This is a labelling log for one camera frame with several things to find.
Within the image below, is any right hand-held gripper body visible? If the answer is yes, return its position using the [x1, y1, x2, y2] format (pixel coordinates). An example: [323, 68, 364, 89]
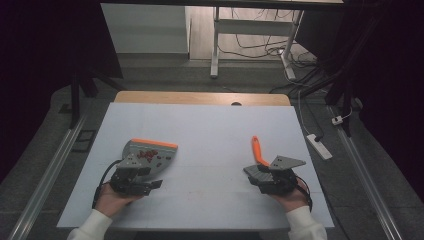
[257, 154, 307, 196]

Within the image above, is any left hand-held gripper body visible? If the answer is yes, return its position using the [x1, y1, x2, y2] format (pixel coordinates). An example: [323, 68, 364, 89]
[108, 153, 152, 196]

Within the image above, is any grey dustpan with orange edge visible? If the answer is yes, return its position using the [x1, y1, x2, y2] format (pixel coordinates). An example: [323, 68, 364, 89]
[119, 137, 179, 183]

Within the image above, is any person's right hand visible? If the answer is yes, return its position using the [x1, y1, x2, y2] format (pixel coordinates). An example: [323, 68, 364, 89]
[270, 179, 312, 213]

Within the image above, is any person's left hand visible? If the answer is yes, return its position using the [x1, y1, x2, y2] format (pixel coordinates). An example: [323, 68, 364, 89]
[94, 182, 144, 220]

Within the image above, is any white power strip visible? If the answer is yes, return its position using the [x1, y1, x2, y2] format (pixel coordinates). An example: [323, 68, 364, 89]
[306, 133, 334, 161]

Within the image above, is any white table mat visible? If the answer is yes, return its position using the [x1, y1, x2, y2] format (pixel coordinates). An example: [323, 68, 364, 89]
[56, 102, 335, 233]

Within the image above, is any dark metal stand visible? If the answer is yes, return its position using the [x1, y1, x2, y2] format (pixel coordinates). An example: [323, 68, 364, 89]
[289, 13, 384, 138]
[67, 49, 125, 130]

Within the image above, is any white cabinet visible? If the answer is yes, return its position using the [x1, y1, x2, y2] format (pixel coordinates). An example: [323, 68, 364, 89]
[100, 3, 192, 55]

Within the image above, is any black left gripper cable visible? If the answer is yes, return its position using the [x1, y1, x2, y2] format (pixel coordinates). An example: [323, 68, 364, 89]
[91, 159, 124, 210]

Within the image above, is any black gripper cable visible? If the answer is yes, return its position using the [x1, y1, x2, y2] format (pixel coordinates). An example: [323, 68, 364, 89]
[294, 180, 314, 213]
[91, 159, 124, 210]

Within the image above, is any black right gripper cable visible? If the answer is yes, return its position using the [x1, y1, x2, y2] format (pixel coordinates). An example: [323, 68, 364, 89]
[294, 180, 314, 213]

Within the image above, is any metal floor rail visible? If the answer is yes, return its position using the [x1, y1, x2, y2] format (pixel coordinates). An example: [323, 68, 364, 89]
[328, 105, 404, 240]
[7, 111, 90, 240]

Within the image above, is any bundle of black floor cables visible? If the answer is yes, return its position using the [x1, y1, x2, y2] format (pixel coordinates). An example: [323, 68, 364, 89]
[218, 8, 329, 96]

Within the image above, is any white desk frame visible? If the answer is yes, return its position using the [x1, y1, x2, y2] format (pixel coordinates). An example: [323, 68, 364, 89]
[209, 6, 305, 81]

